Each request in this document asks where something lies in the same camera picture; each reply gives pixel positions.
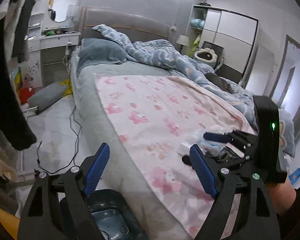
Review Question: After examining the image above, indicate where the blue tissue pack wrapper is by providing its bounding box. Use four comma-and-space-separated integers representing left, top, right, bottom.
177, 128, 226, 157

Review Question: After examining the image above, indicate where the black right sleeve forearm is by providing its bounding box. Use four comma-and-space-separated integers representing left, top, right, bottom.
277, 188, 300, 240

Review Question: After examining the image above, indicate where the dark green trash bin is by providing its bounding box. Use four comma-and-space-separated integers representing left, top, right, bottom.
87, 189, 148, 240

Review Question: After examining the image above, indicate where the person's right hand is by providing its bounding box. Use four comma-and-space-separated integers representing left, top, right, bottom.
266, 177, 296, 215

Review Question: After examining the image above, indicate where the blue wrapper on floor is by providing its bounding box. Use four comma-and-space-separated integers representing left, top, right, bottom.
288, 167, 300, 185

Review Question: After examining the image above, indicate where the dark grey cat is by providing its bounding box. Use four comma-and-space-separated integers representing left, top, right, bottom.
205, 73, 234, 94

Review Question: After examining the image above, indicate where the pink cartoon print blanket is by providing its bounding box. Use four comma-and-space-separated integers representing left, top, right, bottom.
95, 75, 253, 237

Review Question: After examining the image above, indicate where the grey upholstered bed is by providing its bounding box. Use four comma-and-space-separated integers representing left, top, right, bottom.
70, 5, 296, 240

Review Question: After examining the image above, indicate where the yellow cloth on floor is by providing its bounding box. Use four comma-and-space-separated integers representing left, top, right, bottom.
59, 79, 73, 97

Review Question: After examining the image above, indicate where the cream flower cat bed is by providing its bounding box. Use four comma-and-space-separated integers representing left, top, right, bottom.
194, 48, 218, 68

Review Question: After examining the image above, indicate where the grey floor cushion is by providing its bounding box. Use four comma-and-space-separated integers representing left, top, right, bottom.
27, 82, 64, 112

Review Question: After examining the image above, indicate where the white sliding door wardrobe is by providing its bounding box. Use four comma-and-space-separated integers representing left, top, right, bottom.
183, 5, 259, 83

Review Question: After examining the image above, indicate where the white bedside lamp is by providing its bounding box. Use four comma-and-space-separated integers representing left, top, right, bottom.
176, 35, 189, 53

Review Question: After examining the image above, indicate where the blue cloud pattern duvet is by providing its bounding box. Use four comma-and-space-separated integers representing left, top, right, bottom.
91, 23, 296, 158

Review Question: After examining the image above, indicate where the red box on floor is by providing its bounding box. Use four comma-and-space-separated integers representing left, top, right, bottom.
19, 87, 34, 105

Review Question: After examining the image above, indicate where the black hanging garment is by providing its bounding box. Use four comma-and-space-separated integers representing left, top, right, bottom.
0, 19, 37, 151

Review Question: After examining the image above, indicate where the blue plush toy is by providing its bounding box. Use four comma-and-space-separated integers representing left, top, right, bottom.
190, 18, 205, 29

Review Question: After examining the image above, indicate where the blue-grey pillow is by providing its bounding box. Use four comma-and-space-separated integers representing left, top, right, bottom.
76, 38, 127, 76

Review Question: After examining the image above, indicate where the white dressing table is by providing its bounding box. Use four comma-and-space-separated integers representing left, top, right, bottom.
21, 0, 81, 89

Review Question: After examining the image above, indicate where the arched vanity mirror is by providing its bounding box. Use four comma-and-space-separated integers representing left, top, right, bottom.
48, 0, 79, 23

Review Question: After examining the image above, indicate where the black power cable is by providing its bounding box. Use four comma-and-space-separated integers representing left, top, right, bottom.
34, 104, 83, 176

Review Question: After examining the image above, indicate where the grey door frame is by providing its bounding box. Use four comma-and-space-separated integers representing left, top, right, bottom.
270, 35, 300, 139

